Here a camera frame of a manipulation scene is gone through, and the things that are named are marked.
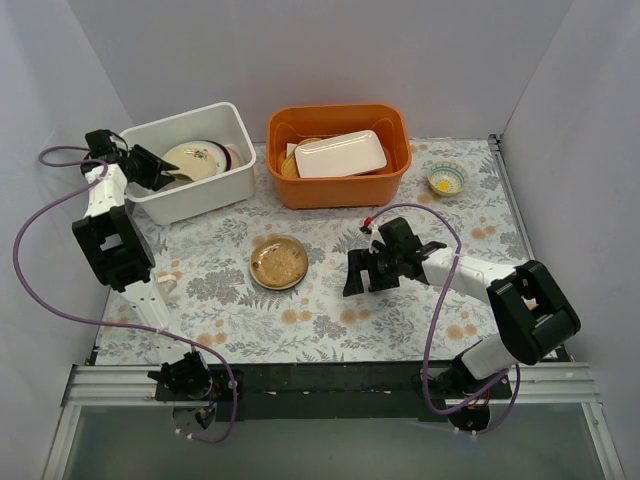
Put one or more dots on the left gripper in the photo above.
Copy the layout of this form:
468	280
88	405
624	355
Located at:
144	167

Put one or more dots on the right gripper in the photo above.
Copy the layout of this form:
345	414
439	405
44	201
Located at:
370	265

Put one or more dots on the cream plate with black mark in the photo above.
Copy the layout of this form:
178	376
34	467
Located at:
192	160

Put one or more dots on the brown glossy small plate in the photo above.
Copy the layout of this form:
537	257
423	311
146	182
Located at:
279	263

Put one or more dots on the pink plate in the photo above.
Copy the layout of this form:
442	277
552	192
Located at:
236	158

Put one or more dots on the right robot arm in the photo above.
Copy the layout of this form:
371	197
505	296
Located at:
532	314

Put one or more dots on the white plastic bin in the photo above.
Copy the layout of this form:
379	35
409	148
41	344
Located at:
220	122

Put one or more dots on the tan round plate in bin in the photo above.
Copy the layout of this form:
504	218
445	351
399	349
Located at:
288	166

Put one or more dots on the orange plastic bin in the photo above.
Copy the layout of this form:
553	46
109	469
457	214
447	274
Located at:
294	124

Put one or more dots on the white rectangular tray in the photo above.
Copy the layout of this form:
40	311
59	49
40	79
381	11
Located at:
340	156

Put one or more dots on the floral table mat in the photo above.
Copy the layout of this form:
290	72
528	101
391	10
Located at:
217	303

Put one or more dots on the white ceramic mug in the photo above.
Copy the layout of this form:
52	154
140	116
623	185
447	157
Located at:
167	283

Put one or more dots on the patterned small bowl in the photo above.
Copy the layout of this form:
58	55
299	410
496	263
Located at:
448	177

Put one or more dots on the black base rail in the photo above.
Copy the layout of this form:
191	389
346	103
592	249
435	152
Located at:
306	391

